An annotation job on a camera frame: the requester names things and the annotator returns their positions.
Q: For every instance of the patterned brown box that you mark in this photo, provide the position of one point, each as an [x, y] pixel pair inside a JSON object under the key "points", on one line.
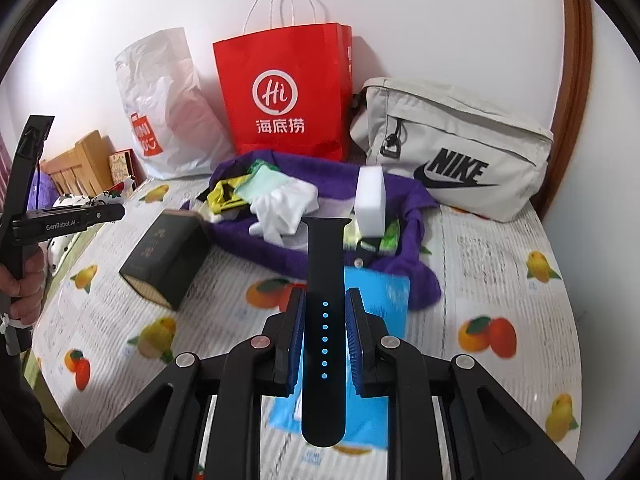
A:
{"points": [[120, 165]]}

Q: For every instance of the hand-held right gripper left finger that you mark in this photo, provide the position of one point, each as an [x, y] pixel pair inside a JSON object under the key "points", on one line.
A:
{"points": [[297, 340]]}

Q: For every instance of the black watch band with holes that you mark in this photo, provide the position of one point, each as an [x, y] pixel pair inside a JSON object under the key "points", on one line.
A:
{"points": [[325, 260]]}

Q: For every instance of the white wrist tie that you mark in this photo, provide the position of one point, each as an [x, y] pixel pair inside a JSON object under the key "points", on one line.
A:
{"points": [[12, 324]]}

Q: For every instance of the white gloves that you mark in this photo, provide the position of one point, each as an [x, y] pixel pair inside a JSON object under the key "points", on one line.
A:
{"points": [[285, 205]]}

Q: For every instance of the blue tissue pack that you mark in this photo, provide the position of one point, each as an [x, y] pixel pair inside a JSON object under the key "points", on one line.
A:
{"points": [[380, 305]]}

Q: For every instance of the black watch band buckle piece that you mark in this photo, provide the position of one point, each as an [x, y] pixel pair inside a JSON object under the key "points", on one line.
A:
{"points": [[367, 255]]}

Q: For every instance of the red paper bag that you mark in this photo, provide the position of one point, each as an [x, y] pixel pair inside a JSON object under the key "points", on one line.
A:
{"points": [[300, 50]]}

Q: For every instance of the person's left forearm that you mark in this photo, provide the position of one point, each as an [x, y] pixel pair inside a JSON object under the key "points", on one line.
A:
{"points": [[15, 410]]}

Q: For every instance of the person's left hand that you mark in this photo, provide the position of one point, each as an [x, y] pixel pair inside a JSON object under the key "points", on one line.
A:
{"points": [[32, 275]]}

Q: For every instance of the white plastic shopping bag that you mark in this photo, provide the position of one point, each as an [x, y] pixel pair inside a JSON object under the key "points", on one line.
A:
{"points": [[170, 125]]}

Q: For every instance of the yellow green wrapper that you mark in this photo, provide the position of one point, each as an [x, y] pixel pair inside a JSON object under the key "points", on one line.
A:
{"points": [[262, 182]]}

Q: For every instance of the wooden headboard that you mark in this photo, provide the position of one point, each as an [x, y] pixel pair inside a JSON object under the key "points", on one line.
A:
{"points": [[90, 160]]}

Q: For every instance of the grey waist bag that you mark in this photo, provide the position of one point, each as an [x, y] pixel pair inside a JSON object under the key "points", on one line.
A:
{"points": [[475, 125]]}

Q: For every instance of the dark tin box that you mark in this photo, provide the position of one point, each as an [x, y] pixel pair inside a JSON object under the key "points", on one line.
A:
{"points": [[160, 260]]}

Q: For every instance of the purple plush blanket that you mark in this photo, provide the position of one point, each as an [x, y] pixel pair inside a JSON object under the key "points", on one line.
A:
{"points": [[42, 185]]}

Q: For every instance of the white sponge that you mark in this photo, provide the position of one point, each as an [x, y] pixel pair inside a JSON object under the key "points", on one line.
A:
{"points": [[370, 200]]}

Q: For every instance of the green wipes packet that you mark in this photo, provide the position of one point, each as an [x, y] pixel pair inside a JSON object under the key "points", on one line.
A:
{"points": [[256, 166]]}

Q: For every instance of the purple fabric storage bag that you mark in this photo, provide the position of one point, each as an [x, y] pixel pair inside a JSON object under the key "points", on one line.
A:
{"points": [[280, 260]]}

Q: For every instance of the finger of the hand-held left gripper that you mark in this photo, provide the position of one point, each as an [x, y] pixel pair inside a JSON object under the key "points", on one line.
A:
{"points": [[27, 160]]}

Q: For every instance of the small light green packet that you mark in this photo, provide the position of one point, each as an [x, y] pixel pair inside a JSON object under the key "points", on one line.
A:
{"points": [[391, 240]]}

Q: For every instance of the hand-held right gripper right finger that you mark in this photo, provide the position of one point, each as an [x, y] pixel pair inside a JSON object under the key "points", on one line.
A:
{"points": [[352, 340]]}

